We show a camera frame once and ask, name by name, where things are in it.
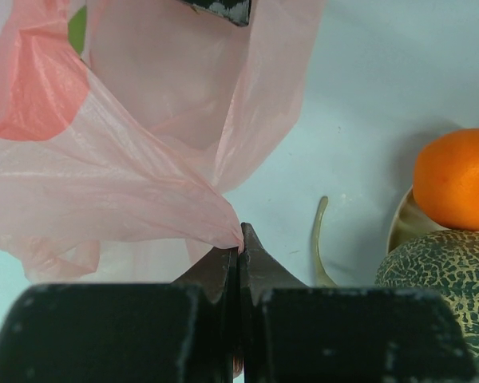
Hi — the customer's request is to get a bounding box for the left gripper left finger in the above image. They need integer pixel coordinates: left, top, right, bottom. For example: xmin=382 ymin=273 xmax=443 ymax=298
xmin=0 ymin=248 xmax=238 ymax=382

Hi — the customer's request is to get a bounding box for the green fake melon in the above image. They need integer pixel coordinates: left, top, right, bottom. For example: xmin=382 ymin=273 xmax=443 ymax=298
xmin=374 ymin=242 xmax=479 ymax=372

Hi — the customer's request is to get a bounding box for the beige ceramic plate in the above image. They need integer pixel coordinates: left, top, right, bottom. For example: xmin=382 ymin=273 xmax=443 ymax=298
xmin=386 ymin=187 xmax=479 ymax=256

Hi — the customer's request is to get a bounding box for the orange fake orange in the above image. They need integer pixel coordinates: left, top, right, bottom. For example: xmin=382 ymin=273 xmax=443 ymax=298
xmin=413 ymin=128 xmax=479 ymax=231

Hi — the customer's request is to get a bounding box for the pink plastic bag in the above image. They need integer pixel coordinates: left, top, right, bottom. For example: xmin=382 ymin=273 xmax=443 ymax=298
xmin=0 ymin=1 xmax=325 ymax=282

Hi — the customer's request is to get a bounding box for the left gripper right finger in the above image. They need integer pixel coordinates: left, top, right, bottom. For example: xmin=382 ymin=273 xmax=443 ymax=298
xmin=239 ymin=223 xmax=479 ymax=382

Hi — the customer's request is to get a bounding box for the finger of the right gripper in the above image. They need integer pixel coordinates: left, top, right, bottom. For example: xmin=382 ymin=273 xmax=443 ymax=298
xmin=182 ymin=0 xmax=251 ymax=27

